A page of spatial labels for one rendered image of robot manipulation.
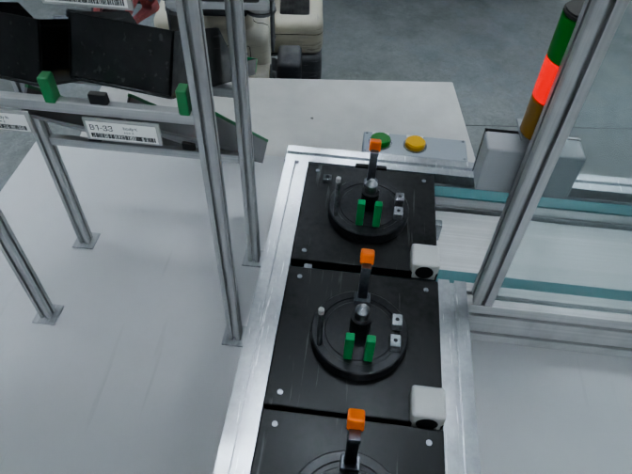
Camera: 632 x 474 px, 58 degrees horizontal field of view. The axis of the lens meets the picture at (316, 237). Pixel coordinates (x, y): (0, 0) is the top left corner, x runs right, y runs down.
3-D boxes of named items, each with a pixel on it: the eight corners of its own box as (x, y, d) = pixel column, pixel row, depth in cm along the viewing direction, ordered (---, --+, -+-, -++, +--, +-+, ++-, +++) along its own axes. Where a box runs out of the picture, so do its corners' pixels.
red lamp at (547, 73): (529, 83, 68) (543, 45, 64) (572, 86, 67) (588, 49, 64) (535, 107, 64) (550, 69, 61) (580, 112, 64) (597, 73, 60)
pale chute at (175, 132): (197, 149, 108) (202, 125, 107) (263, 163, 105) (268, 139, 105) (121, 124, 80) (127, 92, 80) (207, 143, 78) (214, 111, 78)
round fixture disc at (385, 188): (331, 182, 105) (332, 174, 103) (407, 190, 104) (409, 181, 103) (323, 238, 96) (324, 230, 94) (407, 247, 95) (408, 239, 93)
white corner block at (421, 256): (408, 258, 96) (411, 242, 93) (434, 260, 96) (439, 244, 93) (407, 279, 93) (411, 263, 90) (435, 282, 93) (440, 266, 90)
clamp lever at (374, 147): (365, 178, 102) (370, 137, 99) (376, 180, 102) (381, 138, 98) (365, 185, 99) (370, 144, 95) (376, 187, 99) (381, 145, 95)
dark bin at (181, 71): (180, 59, 92) (181, 10, 89) (256, 74, 89) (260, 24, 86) (69, 78, 66) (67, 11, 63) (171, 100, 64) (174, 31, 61)
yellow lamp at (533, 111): (517, 118, 71) (529, 84, 68) (558, 121, 71) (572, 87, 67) (522, 142, 68) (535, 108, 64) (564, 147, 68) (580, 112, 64)
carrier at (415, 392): (289, 273, 93) (288, 220, 84) (435, 289, 92) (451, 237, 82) (263, 411, 77) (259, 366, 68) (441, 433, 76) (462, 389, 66)
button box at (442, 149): (361, 152, 122) (364, 129, 117) (459, 162, 121) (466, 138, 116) (359, 174, 117) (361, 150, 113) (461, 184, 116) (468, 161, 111)
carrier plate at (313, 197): (308, 170, 110) (308, 162, 108) (432, 182, 109) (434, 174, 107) (290, 265, 94) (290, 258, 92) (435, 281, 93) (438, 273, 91)
